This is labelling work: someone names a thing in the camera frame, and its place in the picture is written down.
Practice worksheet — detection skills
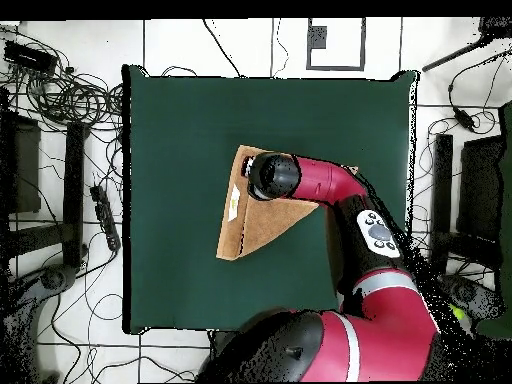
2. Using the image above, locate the orange terry towel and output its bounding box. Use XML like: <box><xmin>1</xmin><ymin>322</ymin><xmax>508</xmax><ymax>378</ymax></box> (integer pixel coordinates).
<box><xmin>215</xmin><ymin>144</ymin><xmax>360</xmax><ymax>262</ymax></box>

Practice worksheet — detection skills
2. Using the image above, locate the dark green tablecloth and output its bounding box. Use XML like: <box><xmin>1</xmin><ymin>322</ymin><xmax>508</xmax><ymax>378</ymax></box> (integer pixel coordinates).
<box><xmin>121</xmin><ymin>63</ymin><xmax>421</xmax><ymax>335</ymax></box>

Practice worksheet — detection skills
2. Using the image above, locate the black power strip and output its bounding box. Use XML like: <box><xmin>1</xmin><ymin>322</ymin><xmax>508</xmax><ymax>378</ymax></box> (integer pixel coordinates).
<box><xmin>88</xmin><ymin>184</ymin><xmax>122</xmax><ymax>252</ymax></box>

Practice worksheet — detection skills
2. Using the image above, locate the black stand bar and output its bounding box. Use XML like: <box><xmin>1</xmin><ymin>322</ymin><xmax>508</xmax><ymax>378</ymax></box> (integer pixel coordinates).
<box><xmin>61</xmin><ymin>120</ymin><xmax>87</xmax><ymax>268</ymax></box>
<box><xmin>429</xmin><ymin>132</ymin><xmax>454</xmax><ymax>275</ymax></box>

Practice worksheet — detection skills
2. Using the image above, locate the black stand base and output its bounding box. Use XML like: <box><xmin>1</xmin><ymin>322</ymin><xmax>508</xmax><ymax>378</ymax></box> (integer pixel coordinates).
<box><xmin>437</xmin><ymin>273</ymin><xmax>505</xmax><ymax>325</ymax></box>
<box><xmin>0</xmin><ymin>263</ymin><xmax>79</xmax><ymax>383</ymax></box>

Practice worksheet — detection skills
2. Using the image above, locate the black equipment case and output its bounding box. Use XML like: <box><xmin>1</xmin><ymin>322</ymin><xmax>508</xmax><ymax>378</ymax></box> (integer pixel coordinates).
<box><xmin>0</xmin><ymin>111</ymin><xmax>42</xmax><ymax>215</ymax></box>
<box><xmin>457</xmin><ymin>134</ymin><xmax>506</xmax><ymax>241</ymax></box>

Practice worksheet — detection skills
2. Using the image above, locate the black power adapter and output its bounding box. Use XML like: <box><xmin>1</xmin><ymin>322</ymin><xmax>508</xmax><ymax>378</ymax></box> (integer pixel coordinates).
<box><xmin>452</xmin><ymin>106</ymin><xmax>478</xmax><ymax>134</ymax></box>

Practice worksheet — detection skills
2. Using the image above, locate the black tripod pole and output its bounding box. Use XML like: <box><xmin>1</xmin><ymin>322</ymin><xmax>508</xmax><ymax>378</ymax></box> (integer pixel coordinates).
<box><xmin>420</xmin><ymin>16</ymin><xmax>512</xmax><ymax>74</ymax></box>

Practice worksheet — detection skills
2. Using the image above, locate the black electronics box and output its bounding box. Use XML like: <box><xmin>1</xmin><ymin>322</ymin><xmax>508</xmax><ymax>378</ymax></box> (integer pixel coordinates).
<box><xmin>2</xmin><ymin>40</ymin><xmax>60</xmax><ymax>76</ymax></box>

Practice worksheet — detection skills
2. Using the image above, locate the grey square floor frame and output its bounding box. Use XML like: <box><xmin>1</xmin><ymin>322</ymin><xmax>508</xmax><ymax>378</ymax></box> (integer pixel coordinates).
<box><xmin>306</xmin><ymin>17</ymin><xmax>366</xmax><ymax>72</ymax></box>

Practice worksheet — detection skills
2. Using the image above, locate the black cable bundle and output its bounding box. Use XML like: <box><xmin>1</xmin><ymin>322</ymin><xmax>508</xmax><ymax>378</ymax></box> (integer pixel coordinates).
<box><xmin>0</xmin><ymin>23</ymin><xmax>125</xmax><ymax>133</ymax></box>

